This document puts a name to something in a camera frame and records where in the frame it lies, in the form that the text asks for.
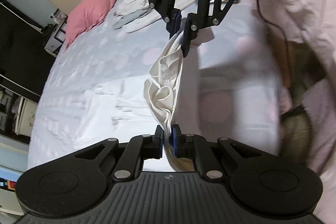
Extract grey white crumpled garment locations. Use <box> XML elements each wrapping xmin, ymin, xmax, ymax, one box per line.
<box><xmin>112</xmin><ymin>0</ymin><xmax>197</xmax><ymax>33</ymax></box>

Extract pink pyjama torso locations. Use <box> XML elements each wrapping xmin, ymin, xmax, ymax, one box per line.
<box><xmin>251</xmin><ymin>0</ymin><xmax>335</xmax><ymax>223</ymax></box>

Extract pink pillow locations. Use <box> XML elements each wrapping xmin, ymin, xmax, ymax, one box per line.
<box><xmin>65</xmin><ymin>0</ymin><xmax>117</xmax><ymax>49</ymax></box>

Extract grey bedsheet with pink dots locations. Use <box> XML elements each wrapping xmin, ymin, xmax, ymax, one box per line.
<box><xmin>27</xmin><ymin>0</ymin><xmax>282</xmax><ymax>168</ymax></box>

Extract bedside table with clutter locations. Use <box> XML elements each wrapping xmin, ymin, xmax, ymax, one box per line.
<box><xmin>45</xmin><ymin>9</ymin><xmax>67</xmax><ymax>57</ymax></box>

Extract black cable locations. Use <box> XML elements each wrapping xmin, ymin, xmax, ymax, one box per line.
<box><xmin>247</xmin><ymin>0</ymin><xmax>289</xmax><ymax>88</ymax></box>

